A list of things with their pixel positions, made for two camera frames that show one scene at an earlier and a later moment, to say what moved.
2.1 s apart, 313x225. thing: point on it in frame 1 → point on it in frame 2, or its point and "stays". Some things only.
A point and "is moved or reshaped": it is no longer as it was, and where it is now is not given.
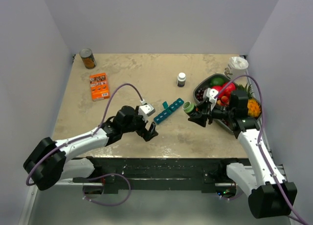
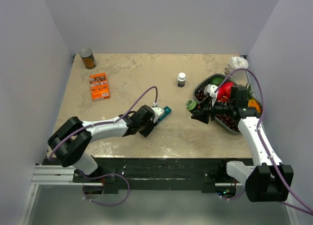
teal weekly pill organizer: x=168 y=109 is moved or reshaped
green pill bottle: x=190 y=108 is moved or reshaped
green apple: x=217 y=81 stays
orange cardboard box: x=99 y=87 stays
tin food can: x=88 y=58 stays
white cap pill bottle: x=181 y=81 stays
